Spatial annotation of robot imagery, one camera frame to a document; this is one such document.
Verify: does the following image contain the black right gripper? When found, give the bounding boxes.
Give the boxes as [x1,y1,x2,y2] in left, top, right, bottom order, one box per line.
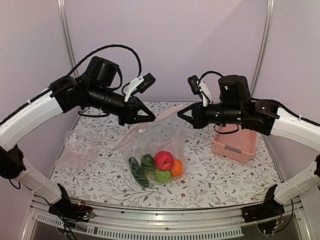
[178,100,244,128]

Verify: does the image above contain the clear zip top bag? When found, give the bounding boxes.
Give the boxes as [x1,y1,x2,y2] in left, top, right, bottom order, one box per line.
[113,104,186,189]

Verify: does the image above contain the green yellow toy mango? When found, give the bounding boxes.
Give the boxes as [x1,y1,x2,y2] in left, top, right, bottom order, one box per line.
[140,154,156,176]

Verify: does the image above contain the red toy apple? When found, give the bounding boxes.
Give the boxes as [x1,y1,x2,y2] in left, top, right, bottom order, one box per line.
[154,151,174,172]

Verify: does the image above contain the dark green toy cucumber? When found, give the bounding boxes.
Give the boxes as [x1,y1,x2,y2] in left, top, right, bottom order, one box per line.
[128,156,150,188]

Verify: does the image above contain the orange toy fruit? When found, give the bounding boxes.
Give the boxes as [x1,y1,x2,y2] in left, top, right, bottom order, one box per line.
[170,159,184,178]

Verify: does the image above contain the green toy apple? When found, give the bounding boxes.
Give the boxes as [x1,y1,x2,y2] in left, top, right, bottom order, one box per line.
[154,169,172,183]

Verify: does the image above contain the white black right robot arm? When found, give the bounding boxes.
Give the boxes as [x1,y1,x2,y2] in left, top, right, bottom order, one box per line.
[177,75,320,223]

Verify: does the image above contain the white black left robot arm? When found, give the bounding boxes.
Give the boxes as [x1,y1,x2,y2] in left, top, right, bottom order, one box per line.
[0,51,156,222]

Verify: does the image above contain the floral patterned table mat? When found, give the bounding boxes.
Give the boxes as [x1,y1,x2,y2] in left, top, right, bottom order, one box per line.
[51,102,280,209]

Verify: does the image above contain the pink perforated plastic basket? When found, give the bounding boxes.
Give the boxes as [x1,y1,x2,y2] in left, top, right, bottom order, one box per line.
[212,124,258,164]

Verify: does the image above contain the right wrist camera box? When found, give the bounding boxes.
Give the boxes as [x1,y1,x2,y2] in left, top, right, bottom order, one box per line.
[187,75,200,95]

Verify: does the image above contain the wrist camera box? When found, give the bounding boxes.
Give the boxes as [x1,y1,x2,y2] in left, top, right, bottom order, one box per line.
[187,75,200,95]
[137,72,156,94]

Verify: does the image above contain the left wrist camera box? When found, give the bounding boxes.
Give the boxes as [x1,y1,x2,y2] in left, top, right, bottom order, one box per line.
[137,72,156,94]

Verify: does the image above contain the aluminium front frame rail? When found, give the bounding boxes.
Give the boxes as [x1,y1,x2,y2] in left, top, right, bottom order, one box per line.
[21,196,313,240]

